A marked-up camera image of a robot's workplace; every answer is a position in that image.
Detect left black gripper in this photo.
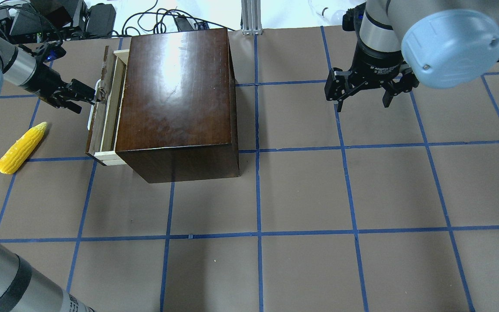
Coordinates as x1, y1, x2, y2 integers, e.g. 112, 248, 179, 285
30, 65, 96, 114

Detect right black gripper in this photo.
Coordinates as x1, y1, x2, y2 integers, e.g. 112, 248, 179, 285
324, 45, 419, 112

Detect white drawer handle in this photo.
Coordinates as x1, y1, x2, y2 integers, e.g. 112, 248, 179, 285
87, 79, 101, 130

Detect light wood drawer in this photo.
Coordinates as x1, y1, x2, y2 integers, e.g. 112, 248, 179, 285
85, 46, 130, 166

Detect yellow corn cob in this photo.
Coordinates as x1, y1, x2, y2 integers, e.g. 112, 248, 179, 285
0, 122, 49, 175

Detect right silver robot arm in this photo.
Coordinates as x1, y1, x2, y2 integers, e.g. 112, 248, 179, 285
324, 0, 499, 112

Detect dark wooden drawer cabinet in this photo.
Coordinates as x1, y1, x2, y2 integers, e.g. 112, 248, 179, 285
114, 28, 241, 183

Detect black electronics box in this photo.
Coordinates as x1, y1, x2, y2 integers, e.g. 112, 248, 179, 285
85, 3, 116, 37

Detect white light bulb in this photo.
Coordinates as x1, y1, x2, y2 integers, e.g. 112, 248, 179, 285
321, 7, 347, 25

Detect aluminium frame post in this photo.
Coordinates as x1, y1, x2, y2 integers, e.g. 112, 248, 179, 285
241, 0, 263, 36

